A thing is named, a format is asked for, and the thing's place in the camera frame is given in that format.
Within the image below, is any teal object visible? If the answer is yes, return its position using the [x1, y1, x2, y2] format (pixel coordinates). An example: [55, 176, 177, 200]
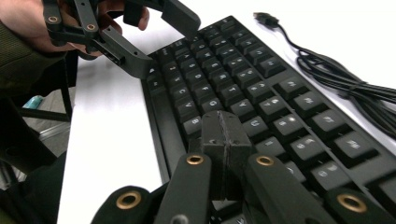
[22, 95, 45, 110]

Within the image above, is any black metal stand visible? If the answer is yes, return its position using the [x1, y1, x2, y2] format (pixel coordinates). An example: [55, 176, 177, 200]
[18, 50, 79, 123]

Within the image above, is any aluminium rail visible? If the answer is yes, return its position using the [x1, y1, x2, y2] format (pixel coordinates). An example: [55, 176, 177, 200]
[36, 121, 72, 142]

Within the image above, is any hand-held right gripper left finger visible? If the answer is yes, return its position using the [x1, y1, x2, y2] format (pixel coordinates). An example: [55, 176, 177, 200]
[201, 110, 230, 201]

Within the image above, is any black keyboard cable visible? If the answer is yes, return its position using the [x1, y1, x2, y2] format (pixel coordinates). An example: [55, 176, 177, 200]
[252, 11, 396, 142]

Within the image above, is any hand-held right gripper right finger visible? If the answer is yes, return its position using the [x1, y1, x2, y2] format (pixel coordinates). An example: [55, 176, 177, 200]
[221, 110, 253, 201]

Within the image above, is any black computer keyboard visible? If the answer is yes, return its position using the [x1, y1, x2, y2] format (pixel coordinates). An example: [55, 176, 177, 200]
[140, 15, 396, 224]

